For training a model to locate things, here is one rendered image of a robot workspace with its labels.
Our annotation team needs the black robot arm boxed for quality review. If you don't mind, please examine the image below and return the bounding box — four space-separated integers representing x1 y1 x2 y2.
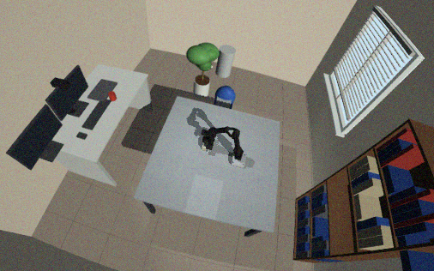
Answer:
201 126 244 161

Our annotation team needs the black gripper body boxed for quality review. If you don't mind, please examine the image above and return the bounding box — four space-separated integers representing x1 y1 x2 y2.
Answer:
206 138 214 150

